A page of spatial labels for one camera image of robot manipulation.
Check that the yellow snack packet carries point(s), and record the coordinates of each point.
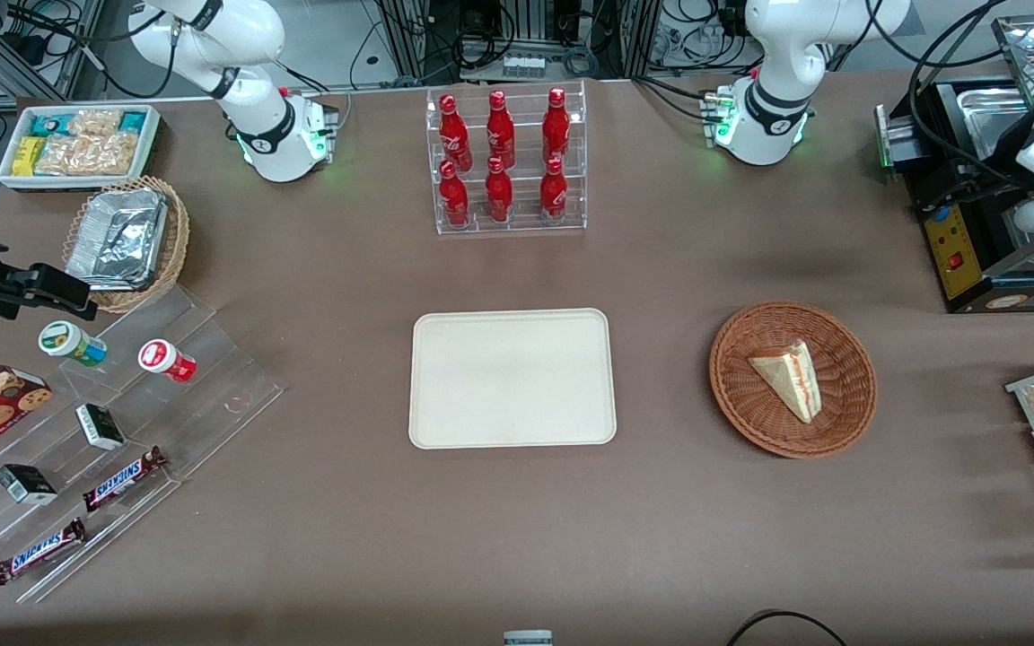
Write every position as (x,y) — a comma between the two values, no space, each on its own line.
(28,156)

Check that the small black carton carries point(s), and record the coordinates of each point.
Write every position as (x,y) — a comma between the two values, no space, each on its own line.
(25,484)
(100,426)

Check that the green lid yogurt cup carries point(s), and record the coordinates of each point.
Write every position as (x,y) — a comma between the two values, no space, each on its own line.
(68,341)

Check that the red lid yogurt cup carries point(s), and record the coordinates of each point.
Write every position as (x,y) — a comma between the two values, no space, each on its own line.
(165,359)

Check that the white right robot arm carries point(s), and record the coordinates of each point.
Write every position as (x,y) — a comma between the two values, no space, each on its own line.
(248,54)

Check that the grey device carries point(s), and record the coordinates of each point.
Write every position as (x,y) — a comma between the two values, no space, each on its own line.
(528,639)

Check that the red cola bottle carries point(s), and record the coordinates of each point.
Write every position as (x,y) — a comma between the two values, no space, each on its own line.
(454,197)
(500,130)
(556,127)
(499,193)
(453,135)
(554,193)

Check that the small clear bag of crackers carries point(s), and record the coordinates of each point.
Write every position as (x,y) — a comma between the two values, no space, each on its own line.
(95,122)

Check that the clear acrylic bottle rack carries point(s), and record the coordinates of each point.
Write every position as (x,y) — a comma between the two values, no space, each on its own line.
(524,220)

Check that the round brown wicker basket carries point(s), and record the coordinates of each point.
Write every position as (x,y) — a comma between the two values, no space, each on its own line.
(750,404)

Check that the black food warmer machine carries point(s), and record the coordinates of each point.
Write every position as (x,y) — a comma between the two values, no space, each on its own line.
(957,260)

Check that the white power strip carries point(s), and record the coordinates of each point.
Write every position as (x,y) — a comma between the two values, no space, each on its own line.
(523,66)

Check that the teal snack packet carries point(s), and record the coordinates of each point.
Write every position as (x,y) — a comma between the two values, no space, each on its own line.
(48,123)
(133,121)

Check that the clear acrylic stepped display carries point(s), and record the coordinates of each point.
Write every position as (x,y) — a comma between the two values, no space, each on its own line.
(212,377)

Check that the light wicker basket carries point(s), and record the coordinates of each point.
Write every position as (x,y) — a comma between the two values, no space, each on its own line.
(178,242)

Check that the beige rectangular tray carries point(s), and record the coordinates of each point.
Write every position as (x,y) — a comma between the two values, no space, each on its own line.
(512,377)

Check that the triangular sandwich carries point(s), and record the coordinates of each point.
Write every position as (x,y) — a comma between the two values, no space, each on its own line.
(791,377)

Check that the aluminium foil containers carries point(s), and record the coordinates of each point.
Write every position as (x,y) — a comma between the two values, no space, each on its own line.
(118,238)

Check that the steel warmer pan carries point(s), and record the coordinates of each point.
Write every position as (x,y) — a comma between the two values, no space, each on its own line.
(993,126)

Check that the snickers bar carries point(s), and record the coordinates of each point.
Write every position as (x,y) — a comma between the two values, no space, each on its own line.
(39,551)
(122,478)

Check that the white snack bin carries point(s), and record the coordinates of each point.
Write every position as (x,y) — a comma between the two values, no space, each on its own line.
(7,170)

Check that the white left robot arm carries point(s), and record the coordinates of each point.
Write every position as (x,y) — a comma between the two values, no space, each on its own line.
(777,54)

